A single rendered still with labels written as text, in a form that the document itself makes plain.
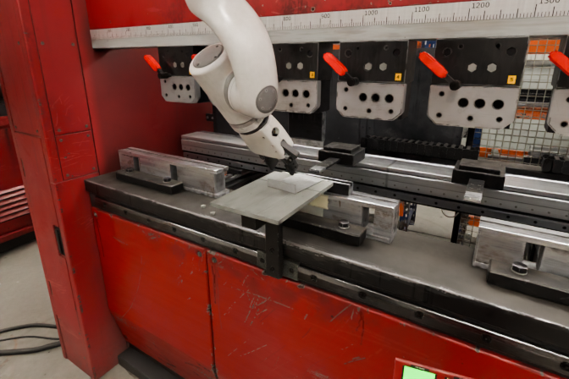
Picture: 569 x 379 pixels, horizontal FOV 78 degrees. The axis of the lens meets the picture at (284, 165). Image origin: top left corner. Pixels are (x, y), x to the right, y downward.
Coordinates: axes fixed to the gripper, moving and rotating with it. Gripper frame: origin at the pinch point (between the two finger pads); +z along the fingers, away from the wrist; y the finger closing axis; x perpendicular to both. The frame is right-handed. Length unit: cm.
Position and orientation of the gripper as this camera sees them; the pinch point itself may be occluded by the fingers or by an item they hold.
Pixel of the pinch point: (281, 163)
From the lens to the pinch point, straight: 82.1
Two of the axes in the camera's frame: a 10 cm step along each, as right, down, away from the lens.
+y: -7.8, -2.0, 6.0
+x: -4.9, 7.9, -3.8
